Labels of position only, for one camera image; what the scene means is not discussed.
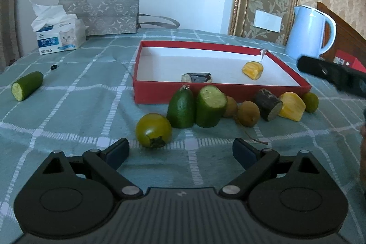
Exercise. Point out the dark sugarcane piece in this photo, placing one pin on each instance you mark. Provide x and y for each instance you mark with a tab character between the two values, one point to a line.
264	101
198	78

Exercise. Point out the thick green cucumber piece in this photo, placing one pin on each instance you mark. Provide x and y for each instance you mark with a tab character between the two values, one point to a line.
208	112

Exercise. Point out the green checkered blanket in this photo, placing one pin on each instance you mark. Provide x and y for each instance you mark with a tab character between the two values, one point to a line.
71	118

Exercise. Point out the slim green cucumber piece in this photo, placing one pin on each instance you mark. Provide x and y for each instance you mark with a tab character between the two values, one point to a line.
28	85

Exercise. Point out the brown longan fruit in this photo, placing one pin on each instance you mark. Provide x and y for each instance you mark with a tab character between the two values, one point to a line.
248	114
231	106

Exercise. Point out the red shallow box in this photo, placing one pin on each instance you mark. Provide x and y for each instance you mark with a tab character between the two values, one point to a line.
217	66

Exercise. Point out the yellow fruit chunk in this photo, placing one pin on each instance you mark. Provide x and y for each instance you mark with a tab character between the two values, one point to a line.
252	70
293	106

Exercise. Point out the small red box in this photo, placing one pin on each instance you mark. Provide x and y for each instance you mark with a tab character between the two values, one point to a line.
351	61

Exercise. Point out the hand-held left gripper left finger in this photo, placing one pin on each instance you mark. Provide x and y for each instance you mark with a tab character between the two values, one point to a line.
118	152

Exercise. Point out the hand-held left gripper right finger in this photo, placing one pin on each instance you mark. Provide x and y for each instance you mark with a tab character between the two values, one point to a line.
243	152

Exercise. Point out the white wall switch plate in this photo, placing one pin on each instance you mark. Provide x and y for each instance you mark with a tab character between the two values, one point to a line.
267	20

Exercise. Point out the white electric kettle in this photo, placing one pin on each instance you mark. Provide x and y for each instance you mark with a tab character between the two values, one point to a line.
306	32

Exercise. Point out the grey patterned bag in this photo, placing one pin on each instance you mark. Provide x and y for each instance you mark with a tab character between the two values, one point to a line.
105	18

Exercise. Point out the green lime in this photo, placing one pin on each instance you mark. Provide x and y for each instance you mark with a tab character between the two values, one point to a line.
311	102

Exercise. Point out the green avocado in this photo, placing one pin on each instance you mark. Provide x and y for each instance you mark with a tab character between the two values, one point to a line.
180	109

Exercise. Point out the white tissue pack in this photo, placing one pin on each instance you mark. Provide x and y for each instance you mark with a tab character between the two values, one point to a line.
60	35

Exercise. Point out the brown wooden furniture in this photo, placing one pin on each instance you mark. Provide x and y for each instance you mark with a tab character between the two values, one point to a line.
346	38

